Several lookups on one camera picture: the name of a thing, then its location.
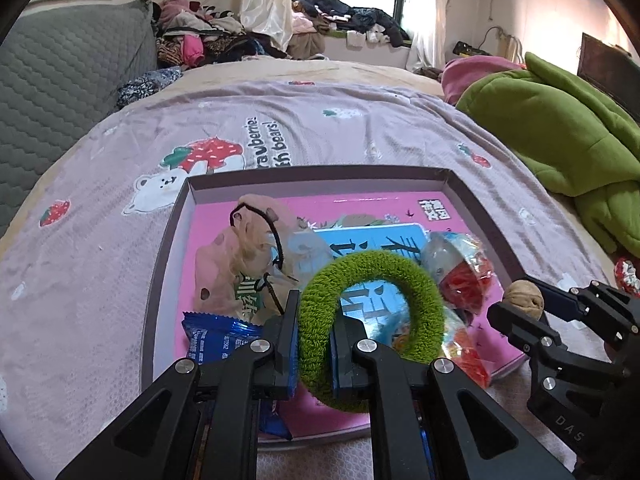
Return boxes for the green fuzzy hair scrunchie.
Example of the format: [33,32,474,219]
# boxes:
[297,249,444,413]

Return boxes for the brown walnut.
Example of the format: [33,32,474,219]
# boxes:
[502,280,544,321]

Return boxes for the blue barcode snack packet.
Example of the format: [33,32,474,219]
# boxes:
[182,312,292,441]

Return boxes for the red surprise egg toy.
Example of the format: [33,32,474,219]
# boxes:
[394,306,494,390]

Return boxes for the red white candy wrapper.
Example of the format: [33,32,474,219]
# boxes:
[614,258,640,297]

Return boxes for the beige mesh pouch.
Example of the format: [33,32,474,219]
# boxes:
[192,194,333,326]

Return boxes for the red surprise egg in tray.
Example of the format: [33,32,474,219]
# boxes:
[422,231,495,315]

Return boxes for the shallow grey cardboard tray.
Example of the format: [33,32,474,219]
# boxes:
[141,164,526,449]

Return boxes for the green fleece blanket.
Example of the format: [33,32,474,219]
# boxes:
[456,53,639,255]

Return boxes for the pink strawberry bed sheet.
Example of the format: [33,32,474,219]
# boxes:
[1,78,605,479]

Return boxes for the dark framed board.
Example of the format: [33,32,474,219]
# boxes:
[577,34,640,122]

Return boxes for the pink blanket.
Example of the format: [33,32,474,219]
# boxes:
[440,55,523,105]

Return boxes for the dark floral cloth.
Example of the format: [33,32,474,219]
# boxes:
[116,66,183,110]

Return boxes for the cream curtain right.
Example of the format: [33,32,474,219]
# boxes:
[402,0,448,73]

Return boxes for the pile of clothes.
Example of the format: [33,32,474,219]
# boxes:
[153,0,288,70]

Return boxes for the clothes on window sill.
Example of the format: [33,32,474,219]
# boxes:
[286,0,410,60]

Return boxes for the grey quilted headboard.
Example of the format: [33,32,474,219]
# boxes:
[1,0,157,229]

